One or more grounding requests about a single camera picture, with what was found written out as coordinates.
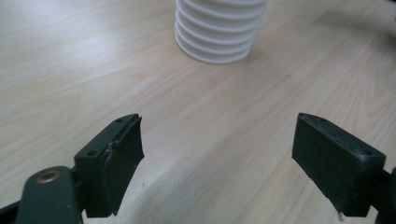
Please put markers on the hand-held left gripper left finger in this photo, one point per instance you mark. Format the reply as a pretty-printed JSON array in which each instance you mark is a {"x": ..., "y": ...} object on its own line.
[{"x": 102, "y": 174}]

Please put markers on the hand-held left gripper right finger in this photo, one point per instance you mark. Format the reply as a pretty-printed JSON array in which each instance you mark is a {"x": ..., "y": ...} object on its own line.
[{"x": 336, "y": 161}]

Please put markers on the stack of white paper cups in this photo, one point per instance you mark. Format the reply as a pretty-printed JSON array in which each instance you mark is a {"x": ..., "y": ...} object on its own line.
[{"x": 218, "y": 28}]

